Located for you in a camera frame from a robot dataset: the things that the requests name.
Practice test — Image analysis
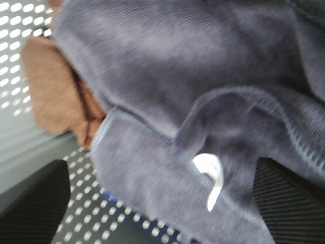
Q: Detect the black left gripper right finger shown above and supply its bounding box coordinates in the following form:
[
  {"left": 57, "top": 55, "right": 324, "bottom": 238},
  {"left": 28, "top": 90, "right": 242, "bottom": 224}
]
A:
[{"left": 253, "top": 158, "right": 324, "bottom": 243}]

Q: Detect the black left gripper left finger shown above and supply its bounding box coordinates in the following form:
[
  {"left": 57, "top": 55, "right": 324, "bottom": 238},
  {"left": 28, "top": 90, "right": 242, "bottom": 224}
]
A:
[{"left": 1, "top": 160, "right": 71, "bottom": 243}]

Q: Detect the dark navy blue towel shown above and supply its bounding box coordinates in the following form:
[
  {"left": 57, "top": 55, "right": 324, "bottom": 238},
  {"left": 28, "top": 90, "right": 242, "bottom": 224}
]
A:
[{"left": 53, "top": 1, "right": 324, "bottom": 243}]

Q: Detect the white towel label tag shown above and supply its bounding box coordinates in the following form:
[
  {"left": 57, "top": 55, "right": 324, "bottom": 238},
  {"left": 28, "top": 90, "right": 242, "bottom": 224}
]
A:
[{"left": 192, "top": 153, "right": 224, "bottom": 212}]

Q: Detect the brown towel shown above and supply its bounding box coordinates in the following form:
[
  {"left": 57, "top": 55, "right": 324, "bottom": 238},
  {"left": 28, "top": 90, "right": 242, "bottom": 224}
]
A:
[{"left": 20, "top": 0, "right": 107, "bottom": 150}]

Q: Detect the grey perforated basket orange rim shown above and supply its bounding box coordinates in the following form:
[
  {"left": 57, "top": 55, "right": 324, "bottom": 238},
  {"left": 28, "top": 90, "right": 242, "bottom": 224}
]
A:
[{"left": 1, "top": 1, "right": 181, "bottom": 243}]

